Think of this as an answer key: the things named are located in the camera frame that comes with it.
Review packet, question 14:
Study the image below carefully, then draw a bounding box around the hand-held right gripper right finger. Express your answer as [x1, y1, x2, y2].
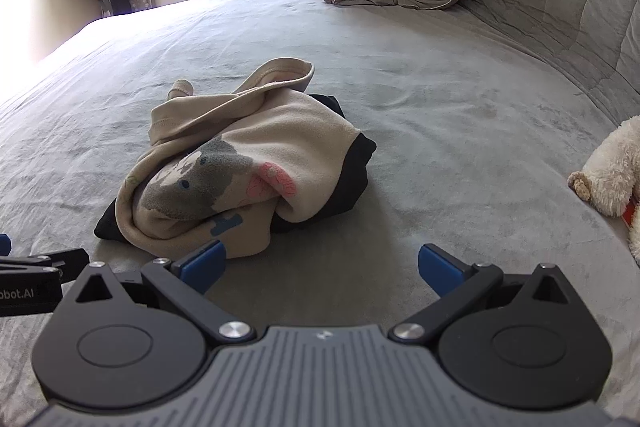
[389, 244, 583, 344]

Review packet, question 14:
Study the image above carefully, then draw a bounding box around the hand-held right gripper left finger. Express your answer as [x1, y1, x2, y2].
[60, 239, 257, 344]

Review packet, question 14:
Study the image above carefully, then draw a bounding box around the cream bear print sweatshirt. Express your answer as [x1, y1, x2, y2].
[94, 59, 377, 258]

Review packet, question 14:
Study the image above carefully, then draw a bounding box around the grey bed sheet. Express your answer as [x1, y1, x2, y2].
[0, 0, 640, 427]

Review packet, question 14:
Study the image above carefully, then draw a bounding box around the white plush toy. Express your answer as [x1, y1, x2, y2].
[567, 116, 640, 268]

